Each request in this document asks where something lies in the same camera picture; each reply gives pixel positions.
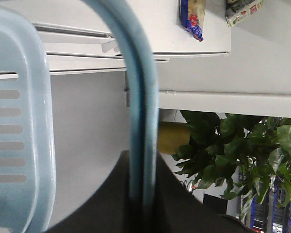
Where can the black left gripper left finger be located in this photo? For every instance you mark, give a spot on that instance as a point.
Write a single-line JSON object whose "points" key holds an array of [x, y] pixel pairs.
{"points": [[108, 210]]}

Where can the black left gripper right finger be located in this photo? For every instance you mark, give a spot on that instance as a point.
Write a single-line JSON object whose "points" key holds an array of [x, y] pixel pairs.
{"points": [[178, 211]]}

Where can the light blue plastic basket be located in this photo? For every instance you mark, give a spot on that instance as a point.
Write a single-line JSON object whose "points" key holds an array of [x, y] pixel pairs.
{"points": [[27, 156]]}

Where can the black monitor on stand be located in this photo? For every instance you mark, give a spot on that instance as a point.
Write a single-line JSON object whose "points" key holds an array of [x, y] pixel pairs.
{"points": [[218, 205]]}

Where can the yellow plant pot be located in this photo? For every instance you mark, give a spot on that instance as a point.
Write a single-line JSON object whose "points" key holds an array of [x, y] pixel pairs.
{"points": [[172, 135]]}

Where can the potted green plant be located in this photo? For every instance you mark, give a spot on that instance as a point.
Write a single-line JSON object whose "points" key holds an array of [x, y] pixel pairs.
{"points": [[250, 154]]}

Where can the white supermarket shelving unit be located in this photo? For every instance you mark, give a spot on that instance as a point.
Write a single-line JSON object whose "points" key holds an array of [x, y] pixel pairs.
{"points": [[245, 69]]}

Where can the blue snack bag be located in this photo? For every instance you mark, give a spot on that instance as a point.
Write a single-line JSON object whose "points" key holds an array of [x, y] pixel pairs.
{"points": [[192, 13]]}

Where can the cream printed snack box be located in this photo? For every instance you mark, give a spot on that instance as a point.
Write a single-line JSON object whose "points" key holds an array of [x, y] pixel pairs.
{"points": [[238, 10]]}

